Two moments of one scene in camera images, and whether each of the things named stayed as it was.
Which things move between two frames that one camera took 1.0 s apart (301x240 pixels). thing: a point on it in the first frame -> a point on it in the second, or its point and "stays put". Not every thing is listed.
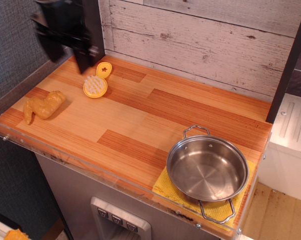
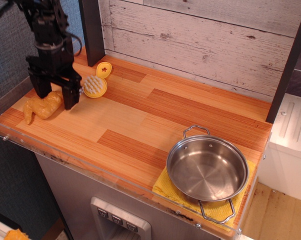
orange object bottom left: [16, 234] stays put
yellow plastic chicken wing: [45, 108] stays put
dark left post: [93, 33] stays put
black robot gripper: [65, 25] -> [55, 58]
